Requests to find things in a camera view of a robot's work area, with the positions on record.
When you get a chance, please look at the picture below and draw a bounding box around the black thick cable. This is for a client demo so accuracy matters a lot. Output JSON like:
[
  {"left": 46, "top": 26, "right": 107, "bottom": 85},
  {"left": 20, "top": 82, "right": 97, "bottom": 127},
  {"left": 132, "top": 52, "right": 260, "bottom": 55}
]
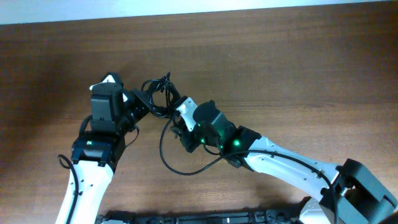
[{"left": 141, "top": 72, "right": 183, "bottom": 119}]

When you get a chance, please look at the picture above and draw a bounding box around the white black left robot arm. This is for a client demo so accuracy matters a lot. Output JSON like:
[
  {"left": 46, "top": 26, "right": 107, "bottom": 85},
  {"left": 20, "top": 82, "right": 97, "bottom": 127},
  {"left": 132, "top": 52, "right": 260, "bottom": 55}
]
[{"left": 56, "top": 89, "right": 152, "bottom": 223}]

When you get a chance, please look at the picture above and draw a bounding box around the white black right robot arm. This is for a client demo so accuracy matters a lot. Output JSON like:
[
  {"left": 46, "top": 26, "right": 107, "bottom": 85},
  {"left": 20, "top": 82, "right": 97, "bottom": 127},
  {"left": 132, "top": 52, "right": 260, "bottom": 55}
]
[{"left": 172, "top": 97, "right": 397, "bottom": 223}]

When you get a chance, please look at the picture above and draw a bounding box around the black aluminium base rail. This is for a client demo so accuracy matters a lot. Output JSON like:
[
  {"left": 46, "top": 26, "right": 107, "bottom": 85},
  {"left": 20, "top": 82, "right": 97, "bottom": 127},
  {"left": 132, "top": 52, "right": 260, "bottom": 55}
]
[{"left": 95, "top": 209, "right": 302, "bottom": 224}]

